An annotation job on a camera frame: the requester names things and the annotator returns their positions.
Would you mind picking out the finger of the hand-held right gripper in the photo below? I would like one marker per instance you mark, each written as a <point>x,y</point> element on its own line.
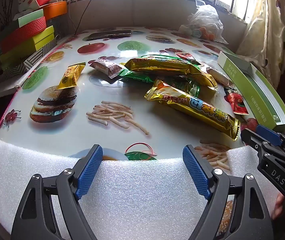
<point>251,138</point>
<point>267,133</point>

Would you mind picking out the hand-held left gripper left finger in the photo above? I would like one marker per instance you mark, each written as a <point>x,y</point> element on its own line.
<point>90,172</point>

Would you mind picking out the green cookie packet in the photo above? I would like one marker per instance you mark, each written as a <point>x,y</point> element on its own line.
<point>135,76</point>
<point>186,86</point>

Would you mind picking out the light green box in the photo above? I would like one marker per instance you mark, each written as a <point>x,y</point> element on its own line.
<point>31,17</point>

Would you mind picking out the white foam sheet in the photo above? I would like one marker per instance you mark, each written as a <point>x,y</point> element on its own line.
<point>137,192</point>

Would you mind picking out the red rubber band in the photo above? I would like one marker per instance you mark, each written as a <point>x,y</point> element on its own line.
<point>142,143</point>

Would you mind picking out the yellow green box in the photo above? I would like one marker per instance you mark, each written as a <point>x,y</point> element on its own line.
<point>40,41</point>

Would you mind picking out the clear plastic bag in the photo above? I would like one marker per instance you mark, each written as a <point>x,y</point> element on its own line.
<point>207,17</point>

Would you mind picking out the red textured box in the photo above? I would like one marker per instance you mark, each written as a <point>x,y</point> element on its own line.
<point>25,33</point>

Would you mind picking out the white brown nougat packet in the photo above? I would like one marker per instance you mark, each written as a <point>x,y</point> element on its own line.
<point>105,67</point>

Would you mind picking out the food print tablecloth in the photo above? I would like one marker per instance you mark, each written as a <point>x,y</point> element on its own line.
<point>87,97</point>

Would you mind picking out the red black candy packet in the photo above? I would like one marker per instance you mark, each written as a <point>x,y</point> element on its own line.
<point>185,55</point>
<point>236,102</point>

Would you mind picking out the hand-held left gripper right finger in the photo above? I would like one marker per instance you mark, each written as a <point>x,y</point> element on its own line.
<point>196,172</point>

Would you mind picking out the long gold snack bar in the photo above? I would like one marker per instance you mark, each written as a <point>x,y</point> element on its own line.
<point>167,67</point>

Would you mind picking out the person's right hand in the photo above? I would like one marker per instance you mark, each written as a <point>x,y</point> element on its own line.
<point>280,202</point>

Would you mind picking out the yellow snack packet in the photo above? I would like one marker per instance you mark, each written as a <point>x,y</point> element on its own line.
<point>70,77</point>

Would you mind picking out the black smartphone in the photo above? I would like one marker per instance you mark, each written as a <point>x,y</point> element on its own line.
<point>107,35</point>

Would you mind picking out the beige patterned curtain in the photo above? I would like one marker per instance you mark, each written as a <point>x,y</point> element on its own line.
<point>265,30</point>

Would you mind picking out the orange box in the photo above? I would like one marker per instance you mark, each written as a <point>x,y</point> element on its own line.
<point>56,10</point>

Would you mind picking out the white red packet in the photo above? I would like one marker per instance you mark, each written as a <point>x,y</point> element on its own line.
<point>217,76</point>

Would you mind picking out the gold snack bar blue letters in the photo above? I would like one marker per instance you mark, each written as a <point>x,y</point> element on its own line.
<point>195,107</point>

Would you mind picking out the green cardboard box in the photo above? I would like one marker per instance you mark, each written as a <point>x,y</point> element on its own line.
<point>262,100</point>

